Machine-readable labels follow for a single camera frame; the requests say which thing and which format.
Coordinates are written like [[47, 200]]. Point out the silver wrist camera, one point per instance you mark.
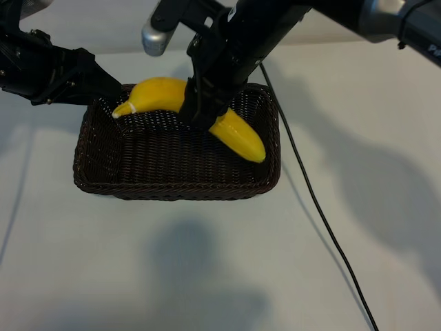
[[155, 38], [34, 7]]

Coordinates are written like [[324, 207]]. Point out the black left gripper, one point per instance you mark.
[[31, 69]]

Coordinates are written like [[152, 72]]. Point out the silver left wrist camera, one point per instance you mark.
[[34, 7]]

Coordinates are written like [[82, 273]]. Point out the dark brown wicker basket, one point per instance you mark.
[[172, 165]]

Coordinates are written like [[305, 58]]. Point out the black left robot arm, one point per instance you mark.
[[7, 17]]

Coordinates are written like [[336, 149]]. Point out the yellow banana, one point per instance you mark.
[[155, 94]]

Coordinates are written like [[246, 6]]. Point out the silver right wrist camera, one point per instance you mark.
[[155, 38]]

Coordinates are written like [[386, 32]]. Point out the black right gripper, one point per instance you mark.
[[227, 58]]

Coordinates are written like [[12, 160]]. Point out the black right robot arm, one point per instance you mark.
[[344, 13]]

